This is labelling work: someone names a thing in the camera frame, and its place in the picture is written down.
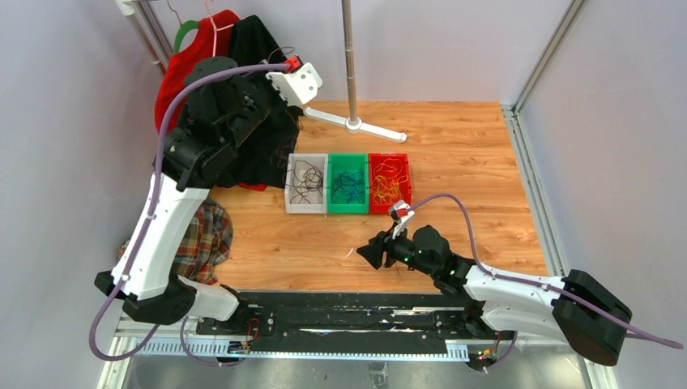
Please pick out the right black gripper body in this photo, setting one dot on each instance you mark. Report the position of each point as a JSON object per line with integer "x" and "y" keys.
{"x": 399, "y": 249}

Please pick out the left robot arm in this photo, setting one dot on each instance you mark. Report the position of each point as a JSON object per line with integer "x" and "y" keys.
{"x": 206, "y": 126}

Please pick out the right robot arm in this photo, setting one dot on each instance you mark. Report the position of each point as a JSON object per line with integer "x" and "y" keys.
{"x": 575, "y": 308}

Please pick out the red plastic bin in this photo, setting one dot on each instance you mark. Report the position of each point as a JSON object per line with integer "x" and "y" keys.
{"x": 389, "y": 181}

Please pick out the green plastic bin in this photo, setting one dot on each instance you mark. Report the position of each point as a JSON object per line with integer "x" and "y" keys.
{"x": 347, "y": 183}

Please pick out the white plastic bin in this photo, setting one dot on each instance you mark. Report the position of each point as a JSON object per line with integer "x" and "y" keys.
{"x": 305, "y": 183}

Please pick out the white stand with pole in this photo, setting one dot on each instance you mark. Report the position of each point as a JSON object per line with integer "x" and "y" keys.
{"x": 353, "y": 124}

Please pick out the black shirt on hanger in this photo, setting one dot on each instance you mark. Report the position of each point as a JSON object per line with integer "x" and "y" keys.
{"x": 263, "y": 157}

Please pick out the plaid flannel shirt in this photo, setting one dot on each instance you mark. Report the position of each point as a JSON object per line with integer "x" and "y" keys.
{"x": 205, "y": 244}

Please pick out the pink clothes hanger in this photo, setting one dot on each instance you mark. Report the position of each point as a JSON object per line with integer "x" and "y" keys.
{"x": 221, "y": 26}

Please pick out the green clothes hanger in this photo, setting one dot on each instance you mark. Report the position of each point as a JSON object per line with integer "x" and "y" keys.
{"x": 184, "y": 29}

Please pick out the white clothes rack pole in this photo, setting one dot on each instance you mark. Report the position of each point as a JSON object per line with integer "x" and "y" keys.
{"x": 146, "y": 24}

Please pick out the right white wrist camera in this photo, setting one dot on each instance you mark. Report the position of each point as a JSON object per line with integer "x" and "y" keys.
{"x": 401, "y": 213}

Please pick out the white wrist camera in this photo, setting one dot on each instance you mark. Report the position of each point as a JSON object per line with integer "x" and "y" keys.
{"x": 401, "y": 213}
{"x": 296, "y": 88}

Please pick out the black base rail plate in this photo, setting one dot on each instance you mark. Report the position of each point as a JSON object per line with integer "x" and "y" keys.
{"x": 341, "y": 323}

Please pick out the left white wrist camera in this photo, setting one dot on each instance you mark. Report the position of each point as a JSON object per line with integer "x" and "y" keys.
{"x": 296, "y": 88}

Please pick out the aluminium corner frame post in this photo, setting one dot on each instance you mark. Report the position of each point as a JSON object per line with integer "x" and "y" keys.
{"x": 560, "y": 32}

